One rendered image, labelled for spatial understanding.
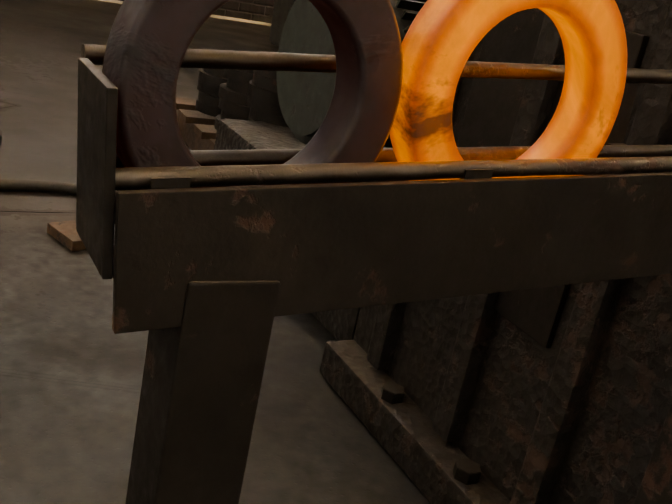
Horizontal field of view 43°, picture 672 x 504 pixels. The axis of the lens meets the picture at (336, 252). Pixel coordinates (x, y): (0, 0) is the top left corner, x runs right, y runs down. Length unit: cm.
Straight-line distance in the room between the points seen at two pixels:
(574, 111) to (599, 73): 3
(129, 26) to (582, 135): 34
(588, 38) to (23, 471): 96
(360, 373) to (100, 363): 45
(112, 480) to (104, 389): 24
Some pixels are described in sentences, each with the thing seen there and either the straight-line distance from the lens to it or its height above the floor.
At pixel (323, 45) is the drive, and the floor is 54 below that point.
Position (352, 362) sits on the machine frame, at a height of 7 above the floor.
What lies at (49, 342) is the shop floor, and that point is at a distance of 161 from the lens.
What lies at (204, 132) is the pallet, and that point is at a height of 14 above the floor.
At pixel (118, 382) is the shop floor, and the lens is 151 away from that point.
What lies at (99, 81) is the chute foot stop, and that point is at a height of 67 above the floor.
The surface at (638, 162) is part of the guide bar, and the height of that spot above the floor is 66.
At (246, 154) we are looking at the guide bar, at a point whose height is 62.
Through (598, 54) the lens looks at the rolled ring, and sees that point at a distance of 64.
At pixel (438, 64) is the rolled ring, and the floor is 70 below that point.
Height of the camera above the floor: 77
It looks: 20 degrees down
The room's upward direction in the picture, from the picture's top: 12 degrees clockwise
